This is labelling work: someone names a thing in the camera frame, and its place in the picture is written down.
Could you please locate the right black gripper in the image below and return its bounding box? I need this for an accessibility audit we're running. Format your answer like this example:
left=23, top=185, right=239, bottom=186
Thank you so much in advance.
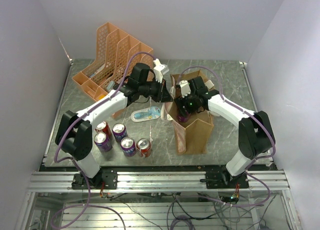
left=174, top=90, right=198, bottom=117

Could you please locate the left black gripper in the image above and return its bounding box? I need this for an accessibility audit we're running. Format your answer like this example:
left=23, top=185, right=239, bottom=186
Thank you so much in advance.
left=139, top=77, right=174, bottom=104

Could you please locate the purple fanta can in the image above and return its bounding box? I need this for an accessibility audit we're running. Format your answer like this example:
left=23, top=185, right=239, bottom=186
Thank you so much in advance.
left=177, top=114, right=190, bottom=123
left=93, top=132, right=113, bottom=153
left=112, top=123, right=128, bottom=143
left=120, top=136, right=137, bottom=157

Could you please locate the burlap canvas tote bag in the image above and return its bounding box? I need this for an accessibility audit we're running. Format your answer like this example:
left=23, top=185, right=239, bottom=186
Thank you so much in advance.
left=162, top=70, right=217, bottom=155

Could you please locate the red cola can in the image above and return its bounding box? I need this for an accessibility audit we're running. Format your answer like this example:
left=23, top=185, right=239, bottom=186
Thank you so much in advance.
left=136, top=138, right=151, bottom=158
left=95, top=121, right=112, bottom=138

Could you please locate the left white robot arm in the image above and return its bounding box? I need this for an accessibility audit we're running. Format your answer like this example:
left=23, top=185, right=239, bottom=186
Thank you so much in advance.
left=55, top=60, right=173, bottom=189

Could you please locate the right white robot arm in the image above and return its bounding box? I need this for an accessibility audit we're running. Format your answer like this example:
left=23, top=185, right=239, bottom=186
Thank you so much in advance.
left=174, top=76, right=275, bottom=188

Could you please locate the blue correction tape package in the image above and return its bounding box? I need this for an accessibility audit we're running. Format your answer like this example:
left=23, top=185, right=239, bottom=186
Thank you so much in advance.
left=130, top=106, right=161, bottom=123

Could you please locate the orange plastic file organizer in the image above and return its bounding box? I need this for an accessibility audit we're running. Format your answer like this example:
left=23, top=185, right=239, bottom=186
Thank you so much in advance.
left=72, top=22, right=154, bottom=102

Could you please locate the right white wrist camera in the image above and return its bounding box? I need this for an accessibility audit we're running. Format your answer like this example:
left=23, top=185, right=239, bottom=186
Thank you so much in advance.
left=176, top=80, right=191, bottom=98

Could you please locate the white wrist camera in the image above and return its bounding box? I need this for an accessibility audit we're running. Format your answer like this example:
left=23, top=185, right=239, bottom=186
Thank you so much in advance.
left=176, top=80, right=191, bottom=98
left=153, top=58, right=169, bottom=83

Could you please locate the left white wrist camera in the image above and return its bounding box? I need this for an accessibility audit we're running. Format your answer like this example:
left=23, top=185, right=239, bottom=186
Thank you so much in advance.
left=153, top=58, right=169, bottom=83

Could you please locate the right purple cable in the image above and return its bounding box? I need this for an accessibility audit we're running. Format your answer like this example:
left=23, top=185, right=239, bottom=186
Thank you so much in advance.
left=178, top=65, right=277, bottom=208

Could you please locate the purple cable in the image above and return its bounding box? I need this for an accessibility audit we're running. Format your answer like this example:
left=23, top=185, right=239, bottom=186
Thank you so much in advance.
left=178, top=65, right=277, bottom=208
left=49, top=52, right=156, bottom=230

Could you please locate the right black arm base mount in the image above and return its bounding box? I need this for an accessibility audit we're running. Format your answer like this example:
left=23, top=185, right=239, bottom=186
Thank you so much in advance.
left=199, top=171, right=249, bottom=189

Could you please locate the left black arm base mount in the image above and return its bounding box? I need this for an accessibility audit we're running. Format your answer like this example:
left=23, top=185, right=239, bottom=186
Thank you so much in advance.
left=71, top=170, right=118, bottom=190

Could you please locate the aluminium frame rail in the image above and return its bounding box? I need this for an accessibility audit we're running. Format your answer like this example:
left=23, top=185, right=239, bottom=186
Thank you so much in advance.
left=27, top=170, right=290, bottom=193

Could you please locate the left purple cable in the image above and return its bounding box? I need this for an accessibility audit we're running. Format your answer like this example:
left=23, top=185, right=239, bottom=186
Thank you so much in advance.
left=49, top=52, right=156, bottom=230

